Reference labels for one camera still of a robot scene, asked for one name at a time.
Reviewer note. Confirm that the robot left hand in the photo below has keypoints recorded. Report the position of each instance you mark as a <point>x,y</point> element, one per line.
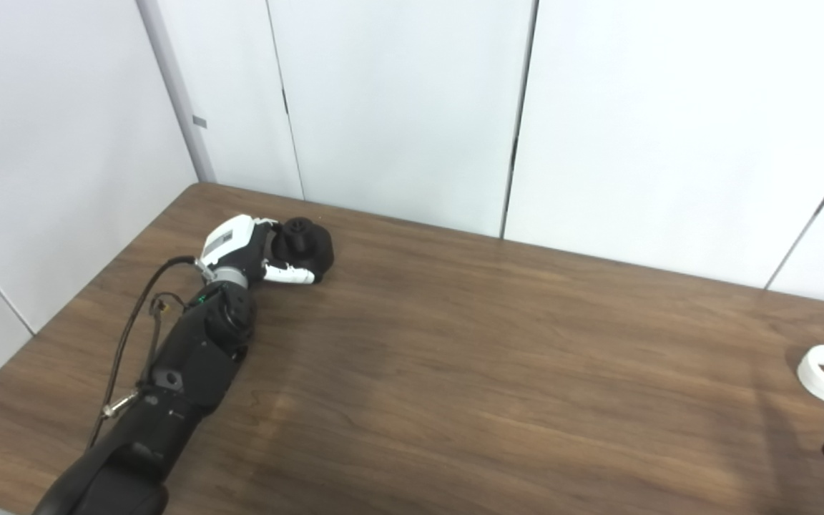
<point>229,239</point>

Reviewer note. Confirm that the round black part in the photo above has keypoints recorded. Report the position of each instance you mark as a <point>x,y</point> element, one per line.
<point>312,247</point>

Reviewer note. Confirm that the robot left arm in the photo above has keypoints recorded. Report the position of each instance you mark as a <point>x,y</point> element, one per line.
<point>183,372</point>

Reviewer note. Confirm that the small grey wall tag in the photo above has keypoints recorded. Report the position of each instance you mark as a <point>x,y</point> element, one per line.
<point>199,121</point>

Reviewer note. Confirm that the grey wall post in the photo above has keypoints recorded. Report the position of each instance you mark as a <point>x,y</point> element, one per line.
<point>179,93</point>

